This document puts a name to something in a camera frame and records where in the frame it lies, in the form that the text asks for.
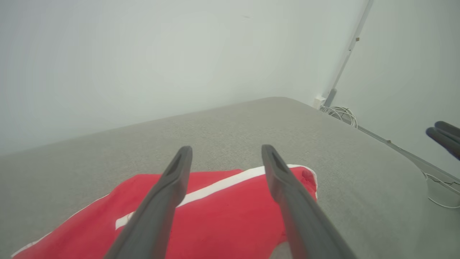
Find white wall cable duct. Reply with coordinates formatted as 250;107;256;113
323;0;374;106

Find coiled white cable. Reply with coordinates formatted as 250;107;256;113
320;105;359;129

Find red shorts with white stripe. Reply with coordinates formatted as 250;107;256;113
11;164;318;259

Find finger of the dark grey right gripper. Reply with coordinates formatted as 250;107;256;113
435;121;460;138
426;127;460;160

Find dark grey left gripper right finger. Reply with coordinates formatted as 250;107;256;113
262;145;356;259

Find grey baseboard strip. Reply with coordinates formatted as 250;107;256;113
358;124;460;196

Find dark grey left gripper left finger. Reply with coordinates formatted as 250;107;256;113
104;146;193;259

